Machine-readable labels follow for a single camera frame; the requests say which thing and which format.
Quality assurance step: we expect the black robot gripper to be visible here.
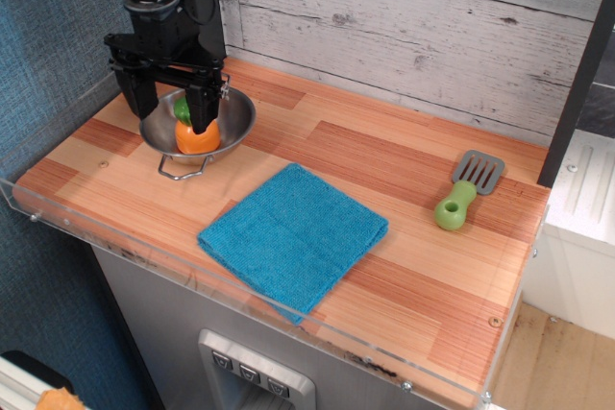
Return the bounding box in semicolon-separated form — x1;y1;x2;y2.
105;0;226;134

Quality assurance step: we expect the orange green carrot saltshaker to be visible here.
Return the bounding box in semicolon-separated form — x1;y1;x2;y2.
173;96;221;155

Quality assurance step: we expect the stainless steel bowl with handles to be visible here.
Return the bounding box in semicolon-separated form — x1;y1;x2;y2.
139;88;256;181

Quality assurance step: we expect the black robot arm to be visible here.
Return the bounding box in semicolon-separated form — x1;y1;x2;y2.
105;0;227;133

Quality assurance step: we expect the blue folded cloth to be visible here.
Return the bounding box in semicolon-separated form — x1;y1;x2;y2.
198;163;388;325

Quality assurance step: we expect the grey toy fridge cabinet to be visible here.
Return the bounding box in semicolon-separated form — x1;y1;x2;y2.
89;241;433;410

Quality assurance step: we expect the silver dispenser button panel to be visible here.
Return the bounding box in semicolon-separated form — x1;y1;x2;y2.
198;328;316;409

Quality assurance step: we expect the orange yellow object bottom left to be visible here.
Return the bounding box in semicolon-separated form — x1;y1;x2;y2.
35;388;86;410

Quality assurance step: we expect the white toy sink counter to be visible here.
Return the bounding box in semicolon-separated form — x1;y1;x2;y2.
522;130;614;338

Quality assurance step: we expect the grey spatula with green handle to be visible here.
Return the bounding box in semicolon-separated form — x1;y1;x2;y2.
433;150;505;230

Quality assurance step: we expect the dark vertical post right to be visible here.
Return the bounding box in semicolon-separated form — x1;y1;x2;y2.
537;0;614;188

